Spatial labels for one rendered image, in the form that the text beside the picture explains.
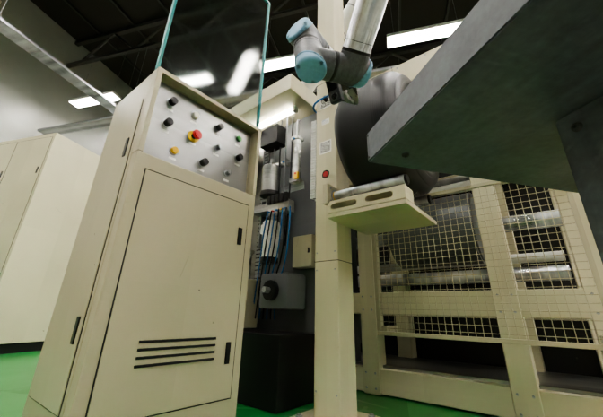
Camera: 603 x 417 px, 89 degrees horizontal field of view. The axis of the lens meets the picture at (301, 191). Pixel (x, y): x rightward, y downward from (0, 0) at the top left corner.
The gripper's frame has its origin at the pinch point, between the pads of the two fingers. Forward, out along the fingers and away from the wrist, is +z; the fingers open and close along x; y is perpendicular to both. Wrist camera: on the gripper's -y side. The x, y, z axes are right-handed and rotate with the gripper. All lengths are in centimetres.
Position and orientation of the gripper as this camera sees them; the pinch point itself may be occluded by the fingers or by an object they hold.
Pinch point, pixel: (354, 103)
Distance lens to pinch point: 125.5
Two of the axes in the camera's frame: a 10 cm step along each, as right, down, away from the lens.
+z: 6.2, 4.2, 6.6
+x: -7.8, 2.2, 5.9
